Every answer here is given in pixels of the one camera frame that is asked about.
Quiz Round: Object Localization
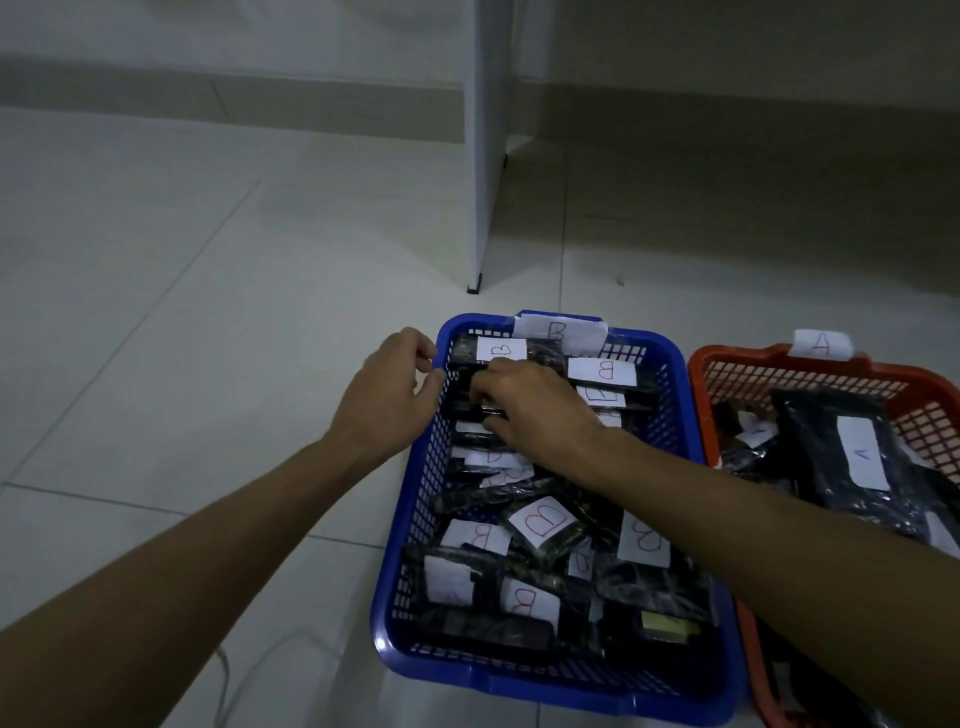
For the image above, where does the person's left hand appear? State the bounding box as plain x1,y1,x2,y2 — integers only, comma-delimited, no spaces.
326,327,446,470

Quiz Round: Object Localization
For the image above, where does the person's right hand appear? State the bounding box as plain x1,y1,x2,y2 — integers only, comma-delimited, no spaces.
468,357,628,485

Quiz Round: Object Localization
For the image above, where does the red plastic basket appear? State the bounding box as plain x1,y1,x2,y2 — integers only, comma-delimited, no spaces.
687,343,960,728

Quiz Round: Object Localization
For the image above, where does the yellow-label B packet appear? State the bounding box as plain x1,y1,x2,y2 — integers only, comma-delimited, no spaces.
603,599,714,654

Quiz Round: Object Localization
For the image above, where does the blue plastic basket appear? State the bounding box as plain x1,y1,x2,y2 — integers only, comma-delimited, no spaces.
369,311,748,727

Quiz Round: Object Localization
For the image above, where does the person's right forearm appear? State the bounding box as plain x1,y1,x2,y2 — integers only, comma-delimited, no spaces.
592,434,960,728

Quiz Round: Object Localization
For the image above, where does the person's left forearm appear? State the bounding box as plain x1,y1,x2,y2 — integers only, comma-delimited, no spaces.
0,438,354,728

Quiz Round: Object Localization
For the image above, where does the large white paper tag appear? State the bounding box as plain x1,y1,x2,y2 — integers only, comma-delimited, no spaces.
512,312,610,358

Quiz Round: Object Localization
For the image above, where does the small white paper tag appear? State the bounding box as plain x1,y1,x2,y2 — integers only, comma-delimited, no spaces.
787,328,855,363

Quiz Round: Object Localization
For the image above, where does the white desk side panel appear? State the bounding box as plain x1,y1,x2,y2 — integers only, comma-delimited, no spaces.
461,0,541,295

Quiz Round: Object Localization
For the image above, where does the thin white cable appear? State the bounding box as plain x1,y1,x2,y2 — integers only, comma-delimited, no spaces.
212,646,232,728

